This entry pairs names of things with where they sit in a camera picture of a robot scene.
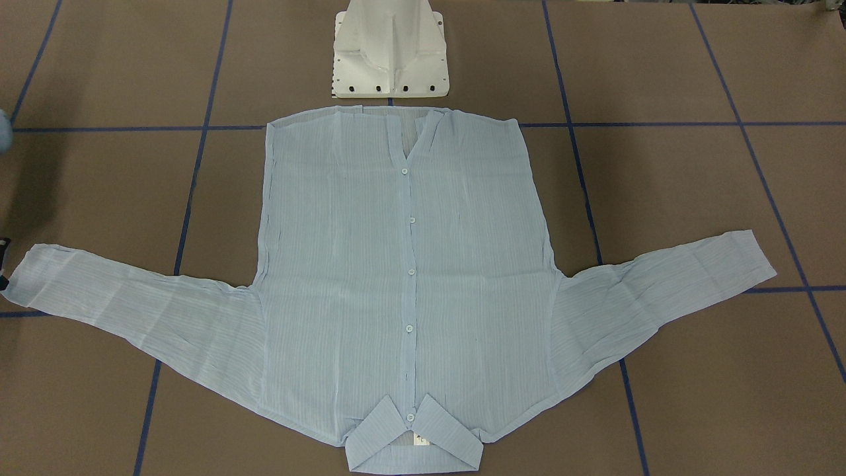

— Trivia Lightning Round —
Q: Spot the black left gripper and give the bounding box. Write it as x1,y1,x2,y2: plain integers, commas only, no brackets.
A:
0,236,11,290

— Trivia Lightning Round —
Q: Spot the light blue button shirt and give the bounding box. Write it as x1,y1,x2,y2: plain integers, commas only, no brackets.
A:
3,106,776,474

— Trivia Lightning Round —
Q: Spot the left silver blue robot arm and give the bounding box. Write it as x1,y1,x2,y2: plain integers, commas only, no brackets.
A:
1,110,13,290

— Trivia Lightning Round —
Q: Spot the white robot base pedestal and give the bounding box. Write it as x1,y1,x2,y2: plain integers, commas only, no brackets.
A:
330,1,451,99

